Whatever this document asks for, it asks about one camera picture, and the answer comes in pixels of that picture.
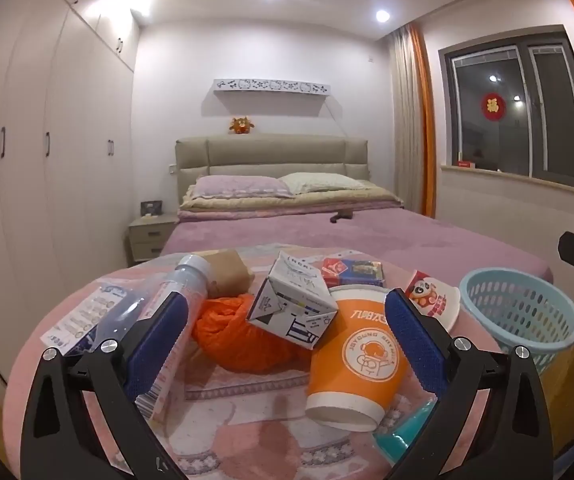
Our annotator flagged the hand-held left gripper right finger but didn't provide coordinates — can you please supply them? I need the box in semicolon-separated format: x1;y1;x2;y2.
384;287;555;480

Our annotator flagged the grey nightstand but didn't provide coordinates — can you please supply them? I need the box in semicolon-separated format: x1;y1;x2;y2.
127;212;180;266

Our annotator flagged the beige padded headboard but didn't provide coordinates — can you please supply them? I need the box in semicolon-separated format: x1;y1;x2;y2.
174;135;370;206

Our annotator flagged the orange plastic bag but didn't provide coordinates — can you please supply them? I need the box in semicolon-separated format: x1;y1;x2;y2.
191;292;313;373

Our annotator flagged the brown paper packet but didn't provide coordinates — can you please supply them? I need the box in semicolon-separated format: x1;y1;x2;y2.
202;249;256;301

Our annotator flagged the white wardrobe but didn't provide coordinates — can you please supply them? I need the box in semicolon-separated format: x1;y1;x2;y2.
0;0;140;391

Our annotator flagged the dark framed window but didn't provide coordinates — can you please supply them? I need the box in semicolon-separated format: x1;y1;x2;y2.
438;25;574;192

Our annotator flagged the purple pillow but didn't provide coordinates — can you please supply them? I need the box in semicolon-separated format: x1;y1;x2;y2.
187;175;293;200

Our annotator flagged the beige and orange curtain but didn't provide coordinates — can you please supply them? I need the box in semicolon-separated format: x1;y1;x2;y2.
391;22;436;218

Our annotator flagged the light blue plastic basket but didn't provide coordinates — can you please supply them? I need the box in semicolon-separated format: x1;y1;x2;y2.
460;267;574;368

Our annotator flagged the bed with purple cover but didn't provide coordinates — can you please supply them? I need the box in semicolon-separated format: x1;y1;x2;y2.
159;135;553;286

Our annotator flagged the orange paper cup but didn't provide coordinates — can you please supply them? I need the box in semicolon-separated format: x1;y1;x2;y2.
304;284;413;433

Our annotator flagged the red and blue card box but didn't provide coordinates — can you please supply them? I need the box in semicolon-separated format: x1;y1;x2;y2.
321;257;387;290

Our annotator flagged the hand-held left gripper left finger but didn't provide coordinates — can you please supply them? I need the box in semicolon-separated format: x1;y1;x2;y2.
19;290;190;480

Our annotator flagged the teal plastic packet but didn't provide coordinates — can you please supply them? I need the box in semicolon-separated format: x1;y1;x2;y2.
371;395;438;466

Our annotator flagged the pale green pillow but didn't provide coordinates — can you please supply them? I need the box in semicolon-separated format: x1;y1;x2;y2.
279;172;375;195

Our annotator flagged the white printed carton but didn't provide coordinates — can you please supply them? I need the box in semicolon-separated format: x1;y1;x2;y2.
246;251;339;351

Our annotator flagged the red panda paper cup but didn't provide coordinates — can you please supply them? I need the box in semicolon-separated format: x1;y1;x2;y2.
403;269;462;333

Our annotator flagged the clear plastic bottle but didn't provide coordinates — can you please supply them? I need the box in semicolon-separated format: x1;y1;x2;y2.
41;254;213;416

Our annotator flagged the round red window sticker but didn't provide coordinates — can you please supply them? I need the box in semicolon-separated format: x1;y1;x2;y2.
482;92;503;120

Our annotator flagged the folded beige quilt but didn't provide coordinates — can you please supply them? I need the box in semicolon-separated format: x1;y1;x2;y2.
177;185;405;221

